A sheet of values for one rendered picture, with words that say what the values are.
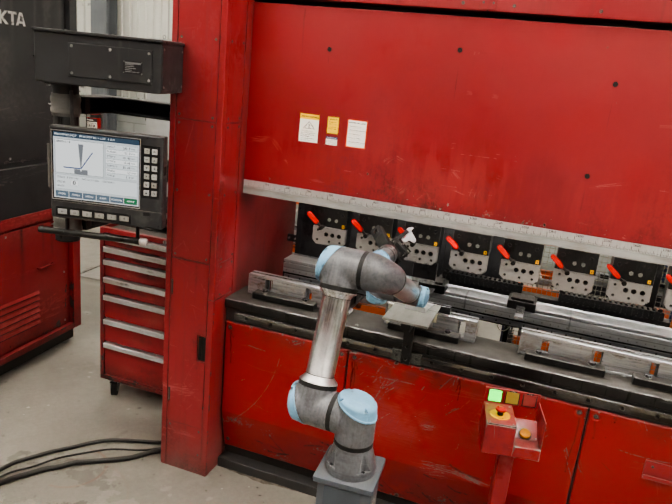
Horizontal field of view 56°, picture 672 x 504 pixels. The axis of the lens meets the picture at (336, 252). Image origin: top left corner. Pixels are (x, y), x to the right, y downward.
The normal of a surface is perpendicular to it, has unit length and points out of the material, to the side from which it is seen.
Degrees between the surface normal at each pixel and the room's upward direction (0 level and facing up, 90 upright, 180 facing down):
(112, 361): 90
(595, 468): 90
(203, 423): 90
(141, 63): 90
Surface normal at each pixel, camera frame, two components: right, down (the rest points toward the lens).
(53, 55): -0.11, 0.26
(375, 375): -0.34, 0.22
